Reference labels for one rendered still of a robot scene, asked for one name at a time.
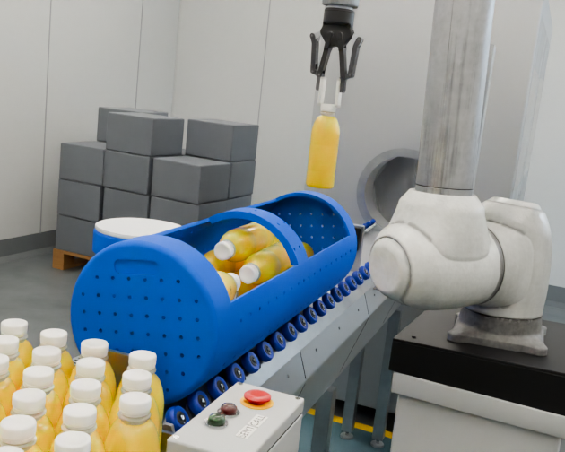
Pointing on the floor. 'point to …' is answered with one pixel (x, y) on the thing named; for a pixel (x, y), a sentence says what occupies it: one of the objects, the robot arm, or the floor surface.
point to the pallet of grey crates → (150, 175)
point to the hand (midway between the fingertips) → (330, 92)
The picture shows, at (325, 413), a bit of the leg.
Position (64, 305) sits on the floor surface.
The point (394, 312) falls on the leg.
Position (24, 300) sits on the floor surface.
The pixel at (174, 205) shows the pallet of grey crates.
